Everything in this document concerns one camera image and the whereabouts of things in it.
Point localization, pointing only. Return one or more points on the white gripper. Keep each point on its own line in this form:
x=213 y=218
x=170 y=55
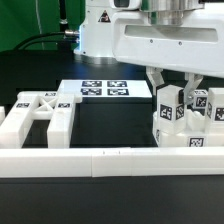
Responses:
x=196 y=46

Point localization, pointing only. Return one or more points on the white chair seat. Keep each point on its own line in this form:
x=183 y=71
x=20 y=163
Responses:
x=194 y=135

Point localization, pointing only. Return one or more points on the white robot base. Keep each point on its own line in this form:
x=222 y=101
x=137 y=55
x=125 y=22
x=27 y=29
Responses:
x=95 y=32

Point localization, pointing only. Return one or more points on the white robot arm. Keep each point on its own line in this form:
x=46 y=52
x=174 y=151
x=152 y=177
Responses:
x=166 y=12

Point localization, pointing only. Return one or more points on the white tagged cube right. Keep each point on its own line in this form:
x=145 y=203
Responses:
x=200 y=97

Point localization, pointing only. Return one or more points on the white left fence stub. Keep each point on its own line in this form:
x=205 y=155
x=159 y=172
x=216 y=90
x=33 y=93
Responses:
x=2 y=114

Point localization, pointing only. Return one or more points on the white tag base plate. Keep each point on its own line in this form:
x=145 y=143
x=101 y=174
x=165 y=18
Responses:
x=106 y=88

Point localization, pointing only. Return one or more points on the white front fence wall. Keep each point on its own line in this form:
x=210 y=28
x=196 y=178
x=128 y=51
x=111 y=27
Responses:
x=110 y=162

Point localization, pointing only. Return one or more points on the white chair back frame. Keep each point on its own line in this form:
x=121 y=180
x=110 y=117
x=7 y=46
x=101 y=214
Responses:
x=57 y=108

